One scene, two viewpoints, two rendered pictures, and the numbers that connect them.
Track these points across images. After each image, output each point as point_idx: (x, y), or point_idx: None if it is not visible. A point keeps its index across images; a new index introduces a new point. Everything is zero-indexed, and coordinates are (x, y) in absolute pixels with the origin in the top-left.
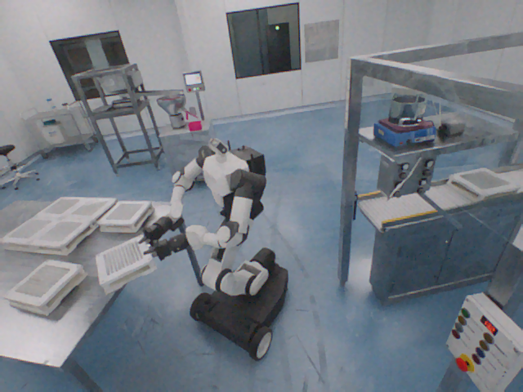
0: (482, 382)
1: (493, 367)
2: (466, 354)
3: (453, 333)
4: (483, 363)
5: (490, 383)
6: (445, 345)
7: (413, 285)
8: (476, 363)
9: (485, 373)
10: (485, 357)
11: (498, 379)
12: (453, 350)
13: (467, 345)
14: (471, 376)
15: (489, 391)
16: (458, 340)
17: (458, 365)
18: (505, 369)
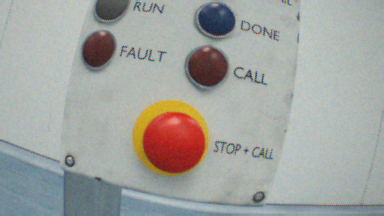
0: (247, 156)
1: (271, 31)
2: (153, 100)
3: (96, 46)
4: (236, 60)
5: (276, 117)
6: (63, 165)
7: None
8: (204, 95)
9: (250, 100)
10: (237, 21)
11: (294, 63)
12: (97, 152)
13: (155, 48)
14: (199, 183)
15: (277, 158)
16: (107, 76)
17: (173, 148)
18: (297, 6)
